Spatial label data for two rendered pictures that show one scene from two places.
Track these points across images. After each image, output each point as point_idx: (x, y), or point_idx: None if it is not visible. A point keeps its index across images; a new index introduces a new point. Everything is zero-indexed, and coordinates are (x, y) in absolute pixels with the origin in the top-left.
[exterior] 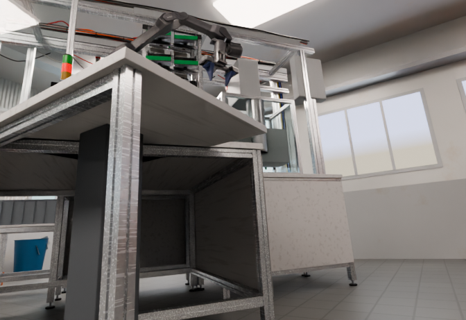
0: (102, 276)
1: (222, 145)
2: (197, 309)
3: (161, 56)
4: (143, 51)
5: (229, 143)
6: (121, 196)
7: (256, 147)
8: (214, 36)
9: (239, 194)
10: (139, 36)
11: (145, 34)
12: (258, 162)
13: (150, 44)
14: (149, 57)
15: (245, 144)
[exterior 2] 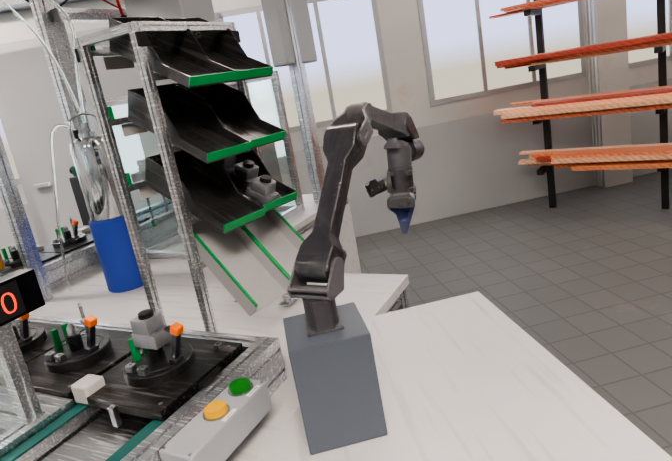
0: None
1: (383, 312)
2: None
3: (235, 146)
4: (158, 116)
5: (388, 302)
6: None
7: (405, 286)
8: (393, 134)
9: None
10: (336, 206)
11: (341, 194)
12: (406, 307)
13: (99, 46)
14: (214, 155)
15: (398, 290)
